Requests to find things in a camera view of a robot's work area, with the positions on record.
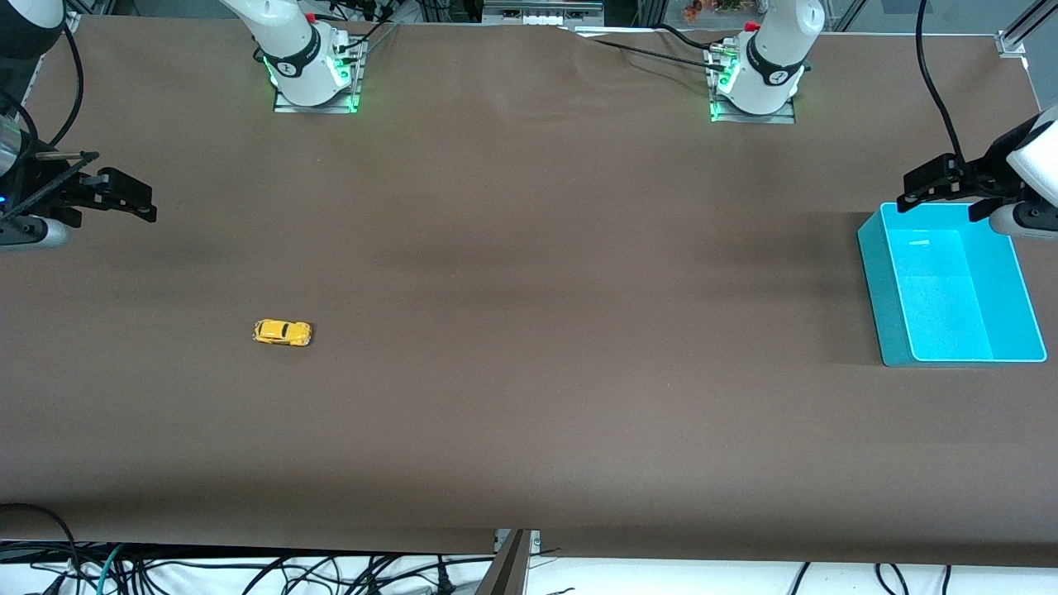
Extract yellow beetle toy car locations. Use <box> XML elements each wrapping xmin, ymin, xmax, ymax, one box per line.
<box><xmin>253</xmin><ymin>319</ymin><xmax>313</xmax><ymax>347</ymax></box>

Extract teal plastic bin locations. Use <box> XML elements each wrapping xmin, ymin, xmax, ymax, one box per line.
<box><xmin>857</xmin><ymin>202</ymin><xmax>1048</xmax><ymax>367</ymax></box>

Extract orange background objects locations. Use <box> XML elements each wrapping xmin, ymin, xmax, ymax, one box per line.
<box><xmin>682</xmin><ymin>0</ymin><xmax>745</xmax><ymax>21</ymax></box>

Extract brown table cover sheet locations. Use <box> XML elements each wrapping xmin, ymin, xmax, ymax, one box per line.
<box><xmin>0</xmin><ymin>15</ymin><xmax>1058</xmax><ymax>569</ymax></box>

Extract white power strip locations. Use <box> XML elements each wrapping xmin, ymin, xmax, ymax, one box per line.
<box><xmin>484</xmin><ymin>2</ymin><xmax>605</xmax><ymax>26</ymax></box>

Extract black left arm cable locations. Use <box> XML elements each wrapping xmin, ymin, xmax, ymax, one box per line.
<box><xmin>915</xmin><ymin>0</ymin><xmax>966</xmax><ymax>166</ymax></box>

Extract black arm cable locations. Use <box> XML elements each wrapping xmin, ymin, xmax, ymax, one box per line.
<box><xmin>915</xmin><ymin>0</ymin><xmax>966</xmax><ymax>166</ymax></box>
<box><xmin>45</xmin><ymin>21</ymin><xmax>87</xmax><ymax>150</ymax></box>

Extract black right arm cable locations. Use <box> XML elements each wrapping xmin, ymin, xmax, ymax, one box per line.
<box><xmin>45</xmin><ymin>21</ymin><xmax>87</xmax><ymax>150</ymax></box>

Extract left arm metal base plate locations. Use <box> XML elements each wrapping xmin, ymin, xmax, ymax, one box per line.
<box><xmin>709</xmin><ymin>45</ymin><xmax>798</xmax><ymax>125</ymax></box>

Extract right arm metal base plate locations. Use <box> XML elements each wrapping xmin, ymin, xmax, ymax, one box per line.
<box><xmin>273</xmin><ymin>37</ymin><xmax>365</xmax><ymax>114</ymax></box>

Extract short black base cable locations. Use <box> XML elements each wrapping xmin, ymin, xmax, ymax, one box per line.
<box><xmin>657</xmin><ymin>23</ymin><xmax>718</xmax><ymax>52</ymax></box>

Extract black looped cable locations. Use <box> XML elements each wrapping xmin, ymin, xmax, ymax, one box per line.
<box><xmin>0</xmin><ymin>502</ymin><xmax>81</xmax><ymax>579</ymax></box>

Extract long black base cable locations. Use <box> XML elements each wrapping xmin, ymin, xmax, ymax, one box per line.
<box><xmin>562</xmin><ymin>27</ymin><xmax>728</xmax><ymax>71</ymax></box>

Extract teal cable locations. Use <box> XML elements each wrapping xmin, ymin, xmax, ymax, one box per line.
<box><xmin>95</xmin><ymin>543</ymin><xmax>126</xmax><ymax>595</ymax></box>

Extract metal table bracket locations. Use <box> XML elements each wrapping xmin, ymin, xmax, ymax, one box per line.
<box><xmin>475</xmin><ymin>529</ymin><xmax>542</xmax><ymax>595</ymax></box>

